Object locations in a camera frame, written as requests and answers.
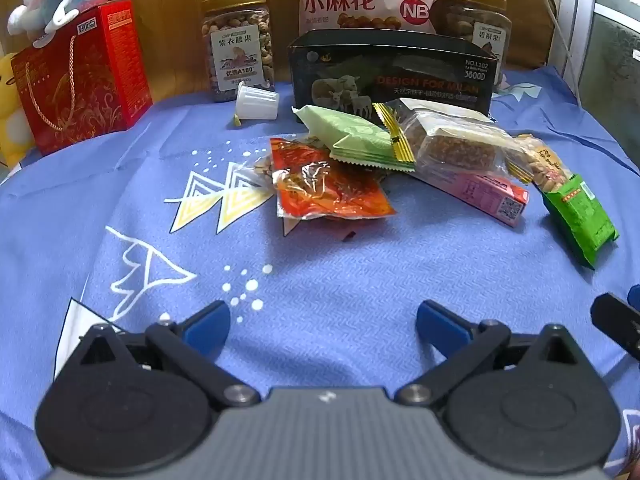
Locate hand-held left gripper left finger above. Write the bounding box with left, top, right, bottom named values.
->
left=65, top=301, right=261, bottom=408

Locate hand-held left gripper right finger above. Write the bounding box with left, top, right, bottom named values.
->
left=398, top=300, right=593, bottom=407

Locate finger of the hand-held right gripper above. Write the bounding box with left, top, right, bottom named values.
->
left=590, top=284, right=640, bottom=361

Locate green peanut packet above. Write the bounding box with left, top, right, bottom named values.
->
left=514, top=134, right=621, bottom=270

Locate pink snack box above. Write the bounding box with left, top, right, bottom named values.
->
left=414, top=167, right=531, bottom=229

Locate small clear nut packet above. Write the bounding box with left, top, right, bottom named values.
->
left=251, top=152, right=281, bottom=187

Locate clear yellow-edged cake packet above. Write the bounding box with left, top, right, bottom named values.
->
left=374, top=98, right=535, bottom=184

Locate red clear snack packet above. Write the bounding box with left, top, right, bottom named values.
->
left=270, top=136, right=397, bottom=222

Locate pale green snack packet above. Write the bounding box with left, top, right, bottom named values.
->
left=292, top=104, right=392, bottom=161

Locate black cardboard box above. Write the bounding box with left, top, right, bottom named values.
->
left=287, top=29, right=502, bottom=117

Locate blue printed blanket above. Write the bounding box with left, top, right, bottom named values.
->
left=0, top=65, right=640, bottom=480

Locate white plastic cup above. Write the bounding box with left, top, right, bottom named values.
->
left=236, top=85, right=279, bottom=121

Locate grey metallic appliance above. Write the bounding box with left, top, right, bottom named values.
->
left=554, top=0, right=640, bottom=128

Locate nut jar with white label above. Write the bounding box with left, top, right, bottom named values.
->
left=201, top=0, right=277, bottom=103

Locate yellow plush toy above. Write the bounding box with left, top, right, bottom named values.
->
left=0, top=52, right=37, bottom=168

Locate nut jar with dark nuts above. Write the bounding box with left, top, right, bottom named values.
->
left=434, top=0, right=513, bottom=92

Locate brown wooden board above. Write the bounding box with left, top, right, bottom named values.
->
left=447, top=0, right=551, bottom=70

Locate red gift box with handle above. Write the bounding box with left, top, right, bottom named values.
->
left=11, top=0, right=153, bottom=156

